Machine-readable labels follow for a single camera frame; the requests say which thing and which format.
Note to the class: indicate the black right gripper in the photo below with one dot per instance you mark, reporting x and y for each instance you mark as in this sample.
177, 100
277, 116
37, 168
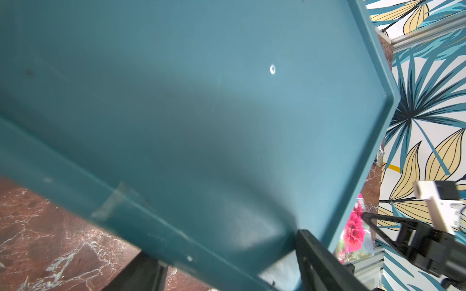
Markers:
433, 251

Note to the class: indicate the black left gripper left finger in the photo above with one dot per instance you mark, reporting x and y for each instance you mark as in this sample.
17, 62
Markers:
143, 273

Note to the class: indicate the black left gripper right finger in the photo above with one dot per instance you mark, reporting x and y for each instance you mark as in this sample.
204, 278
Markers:
319, 269

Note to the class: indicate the white pink seed bag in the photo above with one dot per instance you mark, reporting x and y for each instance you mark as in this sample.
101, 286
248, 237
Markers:
356, 240

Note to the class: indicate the teal drawer cabinet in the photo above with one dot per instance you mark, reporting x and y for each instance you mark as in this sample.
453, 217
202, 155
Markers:
206, 133

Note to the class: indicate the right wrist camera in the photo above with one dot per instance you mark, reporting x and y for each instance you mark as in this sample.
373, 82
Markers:
443, 202

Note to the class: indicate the aluminium corner post right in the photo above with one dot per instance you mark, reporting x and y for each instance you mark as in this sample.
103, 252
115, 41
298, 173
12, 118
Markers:
427, 33

